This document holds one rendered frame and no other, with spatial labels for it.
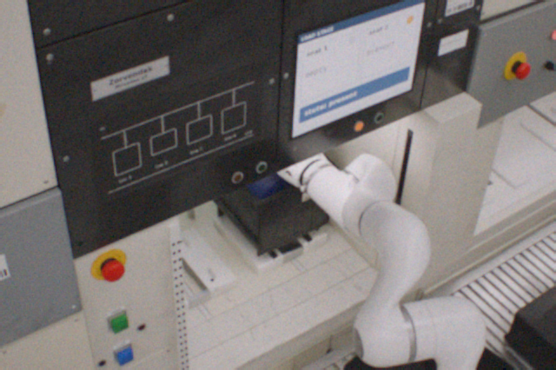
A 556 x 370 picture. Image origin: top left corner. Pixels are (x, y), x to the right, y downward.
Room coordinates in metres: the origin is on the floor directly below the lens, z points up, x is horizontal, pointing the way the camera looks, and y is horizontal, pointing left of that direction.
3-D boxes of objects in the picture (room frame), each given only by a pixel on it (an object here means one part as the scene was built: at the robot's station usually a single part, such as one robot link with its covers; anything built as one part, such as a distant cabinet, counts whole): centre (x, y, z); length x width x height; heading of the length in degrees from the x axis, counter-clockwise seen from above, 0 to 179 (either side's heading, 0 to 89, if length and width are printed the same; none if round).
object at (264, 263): (1.50, 0.02, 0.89); 0.22 x 0.21 x 0.04; 37
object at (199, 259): (1.34, 0.23, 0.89); 0.22 x 0.21 x 0.04; 37
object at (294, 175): (1.42, -0.05, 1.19); 0.11 x 0.10 x 0.07; 37
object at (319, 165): (1.36, -0.08, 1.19); 0.09 x 0.03 x 0.08; 127
